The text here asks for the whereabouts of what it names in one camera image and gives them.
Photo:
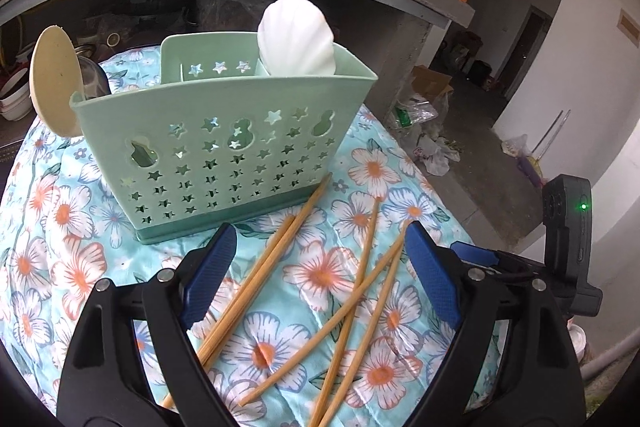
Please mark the small white plastic bag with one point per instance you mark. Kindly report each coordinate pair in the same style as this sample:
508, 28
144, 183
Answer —
515, 146

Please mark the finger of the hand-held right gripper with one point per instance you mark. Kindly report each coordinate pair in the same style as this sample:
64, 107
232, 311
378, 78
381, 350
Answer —
475, 252

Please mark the beige plastic spoon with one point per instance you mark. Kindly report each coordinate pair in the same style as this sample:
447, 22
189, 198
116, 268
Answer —
55, 82

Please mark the pile of plastic bags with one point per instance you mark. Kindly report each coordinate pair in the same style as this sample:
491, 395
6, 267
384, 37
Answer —
425, 137

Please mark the green plastic utensil holder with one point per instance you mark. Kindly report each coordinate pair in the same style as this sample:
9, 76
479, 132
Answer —
200, 102

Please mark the mop with metal pole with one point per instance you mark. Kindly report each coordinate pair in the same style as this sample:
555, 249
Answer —
532, 167

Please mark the cardboard box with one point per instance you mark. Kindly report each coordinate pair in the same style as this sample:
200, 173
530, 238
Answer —
430, 82

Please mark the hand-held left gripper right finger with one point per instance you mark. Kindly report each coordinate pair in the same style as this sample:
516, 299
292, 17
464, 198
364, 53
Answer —
432, 277

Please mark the floral blue blanket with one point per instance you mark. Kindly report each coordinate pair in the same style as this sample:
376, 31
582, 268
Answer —
75, 217

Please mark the stack of white bowls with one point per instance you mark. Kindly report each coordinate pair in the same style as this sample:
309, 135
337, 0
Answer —
12, 99

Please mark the roll of tape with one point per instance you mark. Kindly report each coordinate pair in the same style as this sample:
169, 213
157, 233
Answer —
112, 39

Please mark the black bin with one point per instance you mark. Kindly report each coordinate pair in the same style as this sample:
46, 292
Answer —
480, 73

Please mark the white scalloped spoon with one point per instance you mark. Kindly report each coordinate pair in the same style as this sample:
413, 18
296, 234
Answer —
297, 37

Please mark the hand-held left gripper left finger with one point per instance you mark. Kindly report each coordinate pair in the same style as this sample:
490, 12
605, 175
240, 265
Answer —
215, 272

